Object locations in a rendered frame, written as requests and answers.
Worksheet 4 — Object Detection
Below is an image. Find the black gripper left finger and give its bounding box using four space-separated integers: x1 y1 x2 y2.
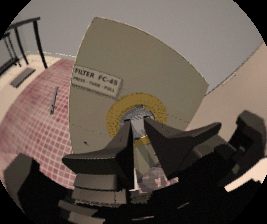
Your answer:
61 120 134 189

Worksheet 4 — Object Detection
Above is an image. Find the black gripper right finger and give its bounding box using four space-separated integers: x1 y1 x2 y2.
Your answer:
144 117 222 181

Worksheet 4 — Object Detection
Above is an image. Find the white round cartridge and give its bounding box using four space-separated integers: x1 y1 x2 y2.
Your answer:
120 105 156 139

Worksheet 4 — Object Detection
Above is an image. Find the dark grey panel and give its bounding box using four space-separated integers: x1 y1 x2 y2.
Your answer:
68 16 209 180

